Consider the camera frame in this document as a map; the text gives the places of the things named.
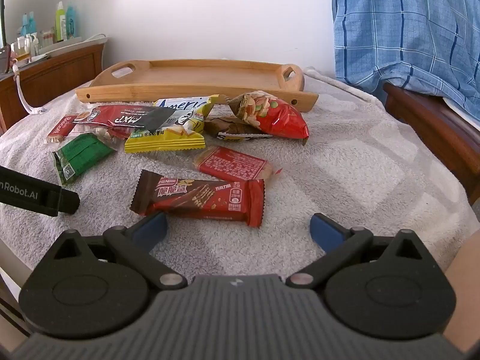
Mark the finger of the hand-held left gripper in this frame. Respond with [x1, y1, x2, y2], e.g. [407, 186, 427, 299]
[59, 185, 80, 215]

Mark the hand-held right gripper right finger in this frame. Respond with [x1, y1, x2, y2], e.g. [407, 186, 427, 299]
[285, 213, 433, 290]

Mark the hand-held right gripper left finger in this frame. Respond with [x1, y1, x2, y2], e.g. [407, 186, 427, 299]
[49, 212, 188, 291]

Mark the green snack packet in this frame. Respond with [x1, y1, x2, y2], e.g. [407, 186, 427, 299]
[52, 133, 117, 185]

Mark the red brown chocolate wafer packet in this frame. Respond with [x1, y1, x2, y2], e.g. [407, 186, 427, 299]
[130, 169, 265, 228]

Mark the red black snack packet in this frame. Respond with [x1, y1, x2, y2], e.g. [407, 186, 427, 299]
[72, 105, 176, 140]

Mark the red nut snack bag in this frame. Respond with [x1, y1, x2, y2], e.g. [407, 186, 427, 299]
[228, 90, 310, 148]

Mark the brown snack packet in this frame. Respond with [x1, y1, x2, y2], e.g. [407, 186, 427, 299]
[203, 115, 265, 142]

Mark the wooden tray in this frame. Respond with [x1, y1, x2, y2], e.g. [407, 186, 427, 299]
[76, 59, 319, 113]

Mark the red clear biscuit packet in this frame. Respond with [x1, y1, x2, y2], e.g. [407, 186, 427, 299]
[44, 114, 82, 145]

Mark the yellow wafer packet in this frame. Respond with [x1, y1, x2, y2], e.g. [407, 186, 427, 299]
[124, 124, 206, 154]

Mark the wooden cabinet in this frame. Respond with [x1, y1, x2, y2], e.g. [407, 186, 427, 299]
[0, 41, 107, 133]

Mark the glass jar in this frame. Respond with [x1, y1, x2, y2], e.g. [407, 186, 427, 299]
[10, 37, 31, 64]

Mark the person's bare leg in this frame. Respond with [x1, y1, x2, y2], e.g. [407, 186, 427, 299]
[445, 229, 480, 360]

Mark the white tray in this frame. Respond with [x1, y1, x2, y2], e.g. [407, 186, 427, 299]
[37, 33, 109, 58]

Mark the blue bottle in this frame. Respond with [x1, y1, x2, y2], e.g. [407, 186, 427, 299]
[20, 11, 38, 40]

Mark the green bottle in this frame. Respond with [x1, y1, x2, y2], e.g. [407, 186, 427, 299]
[55, 1, 68, 43]

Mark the teal bottle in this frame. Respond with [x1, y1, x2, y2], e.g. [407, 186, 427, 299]
[65, 4, 78, 41]

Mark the blue plaid cloth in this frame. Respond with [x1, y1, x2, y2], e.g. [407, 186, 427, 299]
[331, 0, 480, 121]

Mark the white cable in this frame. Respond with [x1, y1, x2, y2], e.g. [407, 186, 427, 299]
[12, 63, 49, 116]

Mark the wooden bed frame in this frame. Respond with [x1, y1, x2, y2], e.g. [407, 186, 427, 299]
[382, 82, 480, 208]

